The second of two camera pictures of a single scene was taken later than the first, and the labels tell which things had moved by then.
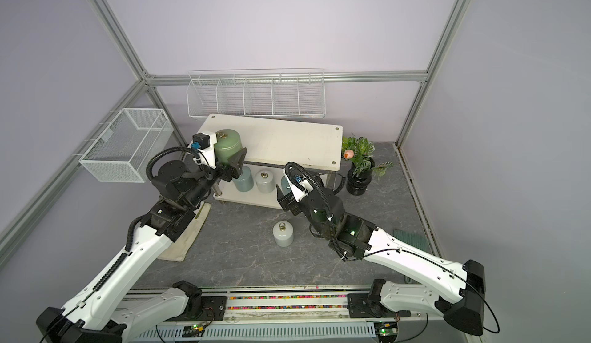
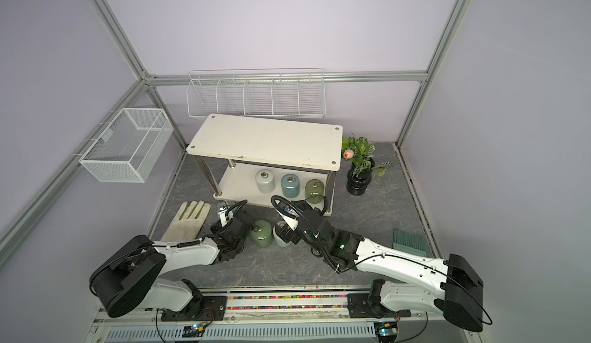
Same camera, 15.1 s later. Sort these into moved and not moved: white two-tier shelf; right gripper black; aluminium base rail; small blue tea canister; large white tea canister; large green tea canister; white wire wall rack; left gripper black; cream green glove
Moved: left gripper black; right gripper black; large green tea canister
Not moved: white wire wall rack; aluminium base rail; cream green glove; small blue tea canister; large white tea canister; white two-tier shelf
